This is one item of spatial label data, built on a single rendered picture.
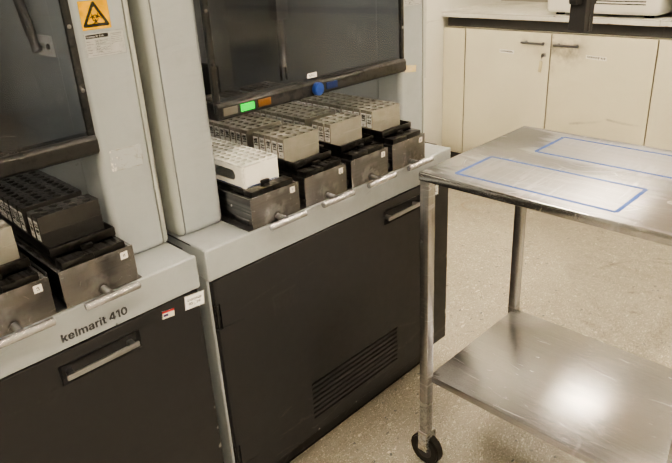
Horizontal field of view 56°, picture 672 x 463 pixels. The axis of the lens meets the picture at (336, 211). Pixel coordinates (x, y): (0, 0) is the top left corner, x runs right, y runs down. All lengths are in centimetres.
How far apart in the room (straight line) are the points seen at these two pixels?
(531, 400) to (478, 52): 244
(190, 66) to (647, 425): 123
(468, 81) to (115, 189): 278
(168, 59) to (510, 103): 262
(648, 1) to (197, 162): 241
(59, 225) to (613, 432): 120
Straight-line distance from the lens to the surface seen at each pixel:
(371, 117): 165
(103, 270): 117
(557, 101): 350
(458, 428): 192
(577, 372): 171
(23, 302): 114
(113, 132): 122
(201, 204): 135
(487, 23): 369
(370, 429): 191
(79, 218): 121
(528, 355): 174
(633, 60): 332
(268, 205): 135
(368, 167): 155
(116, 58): 121
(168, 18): 126
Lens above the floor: 128
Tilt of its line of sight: 23 degrees down
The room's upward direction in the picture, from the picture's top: 3 degrees counter-clockwise
